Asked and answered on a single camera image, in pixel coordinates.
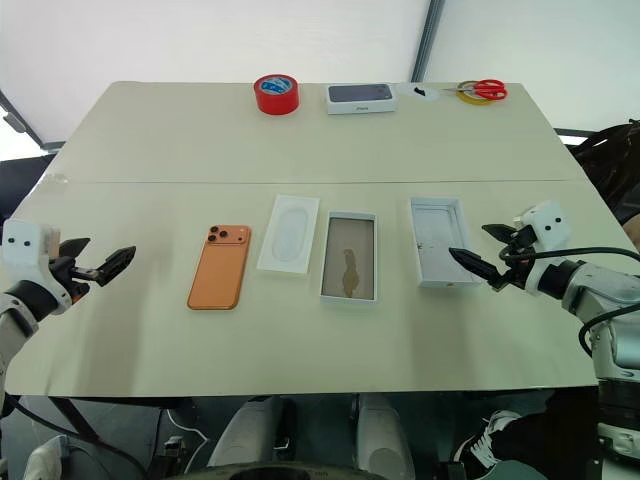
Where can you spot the orange smartphone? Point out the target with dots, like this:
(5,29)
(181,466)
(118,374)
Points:
(220,275)

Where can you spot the grey tent pole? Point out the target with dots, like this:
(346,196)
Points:
(20,122)
(428,40)

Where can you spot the closed white phone box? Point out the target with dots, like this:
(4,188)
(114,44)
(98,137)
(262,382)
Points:
(361,97)

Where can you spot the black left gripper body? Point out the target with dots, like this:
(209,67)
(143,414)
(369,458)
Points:
(65,272)

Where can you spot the white box lid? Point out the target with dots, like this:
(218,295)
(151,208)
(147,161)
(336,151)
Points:
(442,245)

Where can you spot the yellow tape roll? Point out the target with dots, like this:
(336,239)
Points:
(470,97)

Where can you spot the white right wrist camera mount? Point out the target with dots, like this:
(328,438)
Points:
(547,222)

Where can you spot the black and white sneaker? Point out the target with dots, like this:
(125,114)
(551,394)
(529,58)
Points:
(482,445)

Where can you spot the white sheet with black mark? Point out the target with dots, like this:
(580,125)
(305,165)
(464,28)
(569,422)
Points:
(417,92)

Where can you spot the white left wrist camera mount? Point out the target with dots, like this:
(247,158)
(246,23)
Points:
(25,245)

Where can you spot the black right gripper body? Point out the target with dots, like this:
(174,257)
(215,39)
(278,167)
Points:
(517,250)

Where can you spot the clear tape piece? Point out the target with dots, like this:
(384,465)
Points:
(58,177)

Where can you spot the grey rounded robot leg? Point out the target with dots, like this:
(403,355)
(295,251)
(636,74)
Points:
(382,435)
(245,430)

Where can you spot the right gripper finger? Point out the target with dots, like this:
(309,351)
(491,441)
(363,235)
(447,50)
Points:
(500,231)
(475,262)

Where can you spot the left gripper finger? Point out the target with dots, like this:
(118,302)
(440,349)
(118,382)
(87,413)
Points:
(117,262)
(75,247)

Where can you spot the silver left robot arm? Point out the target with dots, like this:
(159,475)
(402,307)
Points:
(15,320)

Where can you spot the white phone box base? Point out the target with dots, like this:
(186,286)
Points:
(348,260)

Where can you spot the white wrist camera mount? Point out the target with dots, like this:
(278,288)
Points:
(25,245)
(547,222)

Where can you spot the white shoe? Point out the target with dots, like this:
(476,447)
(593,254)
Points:
(45,457)

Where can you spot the red tape roll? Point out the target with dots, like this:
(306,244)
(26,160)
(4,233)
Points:
(276,100)

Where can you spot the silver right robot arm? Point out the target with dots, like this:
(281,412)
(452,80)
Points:
(600,290)

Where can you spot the white phone tray insert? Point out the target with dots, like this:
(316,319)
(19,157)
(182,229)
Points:
(289,235)

